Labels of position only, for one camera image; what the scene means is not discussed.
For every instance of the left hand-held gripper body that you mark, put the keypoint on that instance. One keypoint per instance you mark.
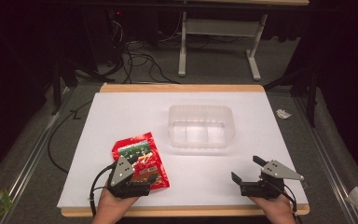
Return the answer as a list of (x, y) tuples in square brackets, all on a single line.
[(122, 174)]

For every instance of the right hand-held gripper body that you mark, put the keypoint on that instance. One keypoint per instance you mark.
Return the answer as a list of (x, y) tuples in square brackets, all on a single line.
[(265, 188)]

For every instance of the red snack packet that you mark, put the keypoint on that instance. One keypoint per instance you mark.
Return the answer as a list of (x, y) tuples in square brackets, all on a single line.
[(146, 155)]

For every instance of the clear plastic container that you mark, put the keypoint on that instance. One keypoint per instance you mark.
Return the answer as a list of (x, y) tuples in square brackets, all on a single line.
[(201, 126)]

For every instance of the person's right hand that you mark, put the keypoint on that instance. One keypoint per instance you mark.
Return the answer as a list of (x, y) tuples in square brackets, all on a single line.
[(276, 210)]

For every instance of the person's left hand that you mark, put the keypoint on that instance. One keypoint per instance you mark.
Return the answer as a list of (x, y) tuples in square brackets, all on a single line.
[(113, 207)]

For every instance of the white table mat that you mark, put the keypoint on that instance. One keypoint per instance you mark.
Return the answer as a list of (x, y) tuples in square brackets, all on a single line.
[(199, 168)]

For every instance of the crumpled white paper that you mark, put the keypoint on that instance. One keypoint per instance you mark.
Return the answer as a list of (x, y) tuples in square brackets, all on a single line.
[(282, 114)]

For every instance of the black metal stand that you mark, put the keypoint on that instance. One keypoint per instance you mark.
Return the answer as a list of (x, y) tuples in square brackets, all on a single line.
[(307, 90), (62, 81)]

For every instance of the metal floor rail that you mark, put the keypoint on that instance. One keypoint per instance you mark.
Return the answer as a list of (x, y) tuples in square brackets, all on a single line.
[(326, 155), (31, 161)]

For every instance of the white desk frame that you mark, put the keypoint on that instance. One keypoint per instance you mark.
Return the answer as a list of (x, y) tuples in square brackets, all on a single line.
[(220, 28)]

